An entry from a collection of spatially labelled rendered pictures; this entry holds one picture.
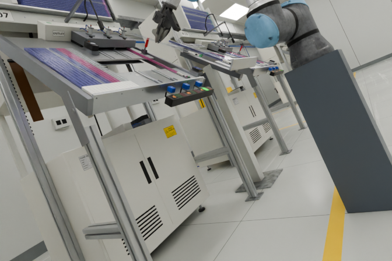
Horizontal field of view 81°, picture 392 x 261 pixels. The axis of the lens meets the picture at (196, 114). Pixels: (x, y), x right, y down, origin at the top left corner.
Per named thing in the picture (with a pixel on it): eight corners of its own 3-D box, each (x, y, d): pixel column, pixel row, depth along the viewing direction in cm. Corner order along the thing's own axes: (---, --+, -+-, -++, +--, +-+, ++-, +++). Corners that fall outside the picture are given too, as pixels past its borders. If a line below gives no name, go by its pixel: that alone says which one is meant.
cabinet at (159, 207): (214, 204, 144) (174, 113, 147) (123, 300, 88) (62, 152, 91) (151, 212, 183) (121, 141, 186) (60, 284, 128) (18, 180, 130)
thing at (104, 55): (152, 64, 145) (154, 57, 143) (35, 73, 92) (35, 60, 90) (119, 48, 160) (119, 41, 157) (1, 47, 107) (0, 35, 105)
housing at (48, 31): (122, 52, 158) (125, 31, 152) (45, 52, 119) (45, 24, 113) (115, 48, 162) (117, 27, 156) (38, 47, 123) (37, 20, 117)
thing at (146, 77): (200, 84, 128) (202, 78, 127) (90, 106, 75) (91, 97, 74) (174, 71, 136) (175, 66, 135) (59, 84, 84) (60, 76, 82)
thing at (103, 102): (200, 89, 129) (204, 77, 126) (92, 115, 76) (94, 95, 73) (199, 88, 129) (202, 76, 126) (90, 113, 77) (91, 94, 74)
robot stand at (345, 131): (404, 182, 86) (341, 49, 87) (412, 209, 71) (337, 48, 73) (349, 189, 97) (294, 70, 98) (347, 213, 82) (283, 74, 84)
